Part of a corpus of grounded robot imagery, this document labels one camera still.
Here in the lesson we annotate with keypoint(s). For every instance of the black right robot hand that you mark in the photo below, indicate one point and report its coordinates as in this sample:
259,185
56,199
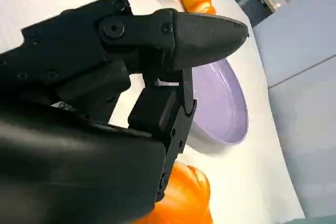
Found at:
65,155

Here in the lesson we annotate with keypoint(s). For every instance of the lilac plate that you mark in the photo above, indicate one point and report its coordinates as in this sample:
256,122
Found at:
223,103

